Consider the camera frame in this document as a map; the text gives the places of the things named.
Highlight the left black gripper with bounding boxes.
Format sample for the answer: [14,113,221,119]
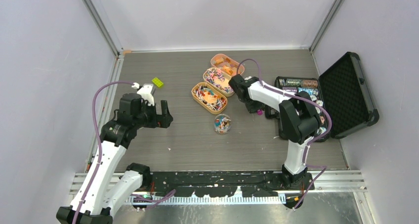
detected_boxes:
[133,100,172,129]

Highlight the clear plastic cup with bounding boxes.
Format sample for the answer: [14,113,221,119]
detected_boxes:
[214,114,231,134]

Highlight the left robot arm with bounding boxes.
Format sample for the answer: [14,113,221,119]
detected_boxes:
[56,93,173,224]

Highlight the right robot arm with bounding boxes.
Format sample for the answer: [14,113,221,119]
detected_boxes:
[229,74,322,190]

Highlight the pink tray popsicle candies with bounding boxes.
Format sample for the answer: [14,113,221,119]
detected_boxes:
[210,53,245,77]

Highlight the cream tray swirl lollipops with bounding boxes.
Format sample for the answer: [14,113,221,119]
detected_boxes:
[203,67,234,97]

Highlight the tan tray round lollipops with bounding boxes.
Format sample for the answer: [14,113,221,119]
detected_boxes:
[191,82,228,115]

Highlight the yellow-green toy brick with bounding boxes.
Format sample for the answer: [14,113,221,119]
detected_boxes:
[152,77,164,88]

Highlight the black poker chip case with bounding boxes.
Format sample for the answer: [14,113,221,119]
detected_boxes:
[274,52,379,142]

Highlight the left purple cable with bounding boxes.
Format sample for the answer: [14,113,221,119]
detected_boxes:
[71,81,177,224]

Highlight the purple cable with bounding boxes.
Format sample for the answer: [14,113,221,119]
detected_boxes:
[236,58,333,210]
[71,81,177,224]

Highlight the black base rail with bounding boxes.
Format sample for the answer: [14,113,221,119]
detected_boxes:
[137,171,313,198]

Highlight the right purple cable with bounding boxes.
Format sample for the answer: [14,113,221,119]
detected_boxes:
[236,58,333,210]

